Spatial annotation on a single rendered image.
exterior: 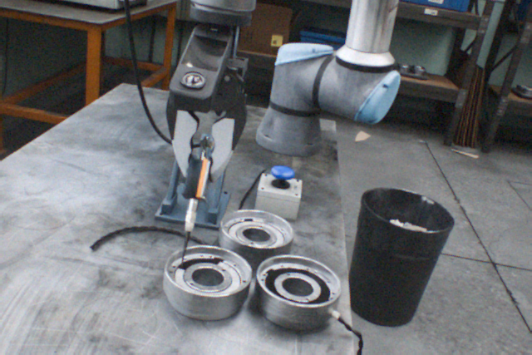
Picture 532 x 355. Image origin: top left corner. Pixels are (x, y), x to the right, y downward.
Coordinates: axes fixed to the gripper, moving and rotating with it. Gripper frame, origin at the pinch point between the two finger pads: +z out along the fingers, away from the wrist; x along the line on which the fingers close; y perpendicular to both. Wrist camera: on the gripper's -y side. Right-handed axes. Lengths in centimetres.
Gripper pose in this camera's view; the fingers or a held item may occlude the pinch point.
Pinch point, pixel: (199, 172)
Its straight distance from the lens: 66.5
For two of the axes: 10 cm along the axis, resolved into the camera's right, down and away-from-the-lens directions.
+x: -9.9, -1.7, 0.2
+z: -1.5, 9.1, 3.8
